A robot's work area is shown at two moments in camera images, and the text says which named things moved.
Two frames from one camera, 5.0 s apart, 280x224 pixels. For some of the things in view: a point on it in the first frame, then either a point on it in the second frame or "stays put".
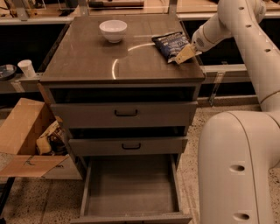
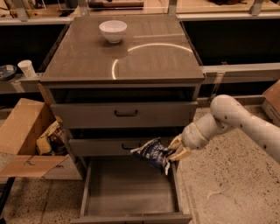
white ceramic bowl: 113,30 stays put
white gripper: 199,40 -> 189,136
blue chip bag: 171,44 -> 155,153
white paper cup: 27,67 stays put
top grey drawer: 127,114 stays put
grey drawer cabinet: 128,110 stays put
